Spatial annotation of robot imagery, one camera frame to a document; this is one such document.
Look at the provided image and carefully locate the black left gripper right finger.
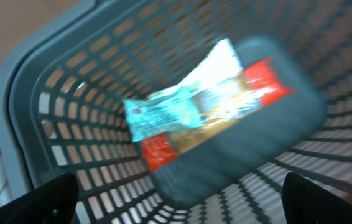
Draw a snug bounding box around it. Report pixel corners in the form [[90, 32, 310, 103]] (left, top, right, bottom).
[[281, 172, 352, 224]]

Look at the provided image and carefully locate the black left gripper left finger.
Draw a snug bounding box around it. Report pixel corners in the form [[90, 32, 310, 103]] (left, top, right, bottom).
[[0, 173, 79, 224]]

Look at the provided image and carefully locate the orange spaghetti packet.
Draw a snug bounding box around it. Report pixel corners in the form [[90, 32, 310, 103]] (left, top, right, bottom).
[[142, 57, 294, 171]]

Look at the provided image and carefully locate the teal snack packet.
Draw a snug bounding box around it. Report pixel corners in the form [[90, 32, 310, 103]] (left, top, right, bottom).
[[123, 87, 204, 142]]

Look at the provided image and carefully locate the grey plastic shopping basket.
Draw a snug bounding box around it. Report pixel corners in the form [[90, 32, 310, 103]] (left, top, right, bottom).
[[0, 0, 352, 223]]

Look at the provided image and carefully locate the white printed packet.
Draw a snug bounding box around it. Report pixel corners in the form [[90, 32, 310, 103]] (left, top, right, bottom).
[[148, 38, 243, 99]]

